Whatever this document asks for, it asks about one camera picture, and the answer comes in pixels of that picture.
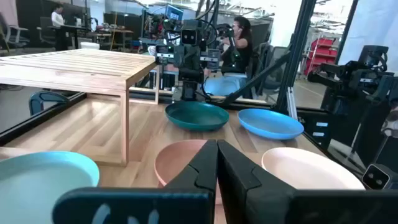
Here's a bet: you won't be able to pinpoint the person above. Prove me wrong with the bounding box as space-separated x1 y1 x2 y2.
50 3 68 52
217 16 254 75

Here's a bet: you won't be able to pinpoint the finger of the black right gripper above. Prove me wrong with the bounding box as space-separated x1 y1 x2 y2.
179 46 191 71
190 46 201 71

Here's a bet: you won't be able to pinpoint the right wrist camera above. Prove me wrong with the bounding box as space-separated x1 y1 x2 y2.
181 27 200 46

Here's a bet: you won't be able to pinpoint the wooden slatted shelf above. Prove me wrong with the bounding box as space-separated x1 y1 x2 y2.
0 48 161 166

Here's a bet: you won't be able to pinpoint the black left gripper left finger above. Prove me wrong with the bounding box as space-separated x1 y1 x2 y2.
52 139 218 224

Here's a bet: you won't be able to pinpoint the sage green plate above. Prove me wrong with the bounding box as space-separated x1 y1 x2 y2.
0 151 100 224

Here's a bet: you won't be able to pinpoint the red storage bins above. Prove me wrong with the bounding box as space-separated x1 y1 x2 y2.
303 37 339 76

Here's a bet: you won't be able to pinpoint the dark green plate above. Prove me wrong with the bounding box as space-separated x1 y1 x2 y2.
164 101 230 131

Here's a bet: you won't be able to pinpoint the white bin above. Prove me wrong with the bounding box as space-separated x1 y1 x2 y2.
80 41 101 50

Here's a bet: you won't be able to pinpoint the light blue chair seat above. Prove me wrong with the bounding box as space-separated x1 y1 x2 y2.
203 73 249 97

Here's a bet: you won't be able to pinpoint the blue plastic chair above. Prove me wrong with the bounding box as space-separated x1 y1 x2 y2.
28 91 70 116

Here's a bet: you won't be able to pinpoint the table-level camera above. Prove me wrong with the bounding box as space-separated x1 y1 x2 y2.
361 164 398 190

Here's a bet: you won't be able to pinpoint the grey office chair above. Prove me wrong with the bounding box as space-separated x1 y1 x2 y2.
253 43 290 96

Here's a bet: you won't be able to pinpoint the dark standing desk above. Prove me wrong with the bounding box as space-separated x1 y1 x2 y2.
46 24 93 50

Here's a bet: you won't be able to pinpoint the peach plate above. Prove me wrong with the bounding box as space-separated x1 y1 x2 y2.
261 146 365 190

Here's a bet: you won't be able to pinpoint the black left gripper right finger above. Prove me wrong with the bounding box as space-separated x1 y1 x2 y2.
217 139 398 224

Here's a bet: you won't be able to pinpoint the blue plate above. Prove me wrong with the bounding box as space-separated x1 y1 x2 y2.
238 108 305 141

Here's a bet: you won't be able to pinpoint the computer monitor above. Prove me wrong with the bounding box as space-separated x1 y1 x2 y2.
164 4 185 22

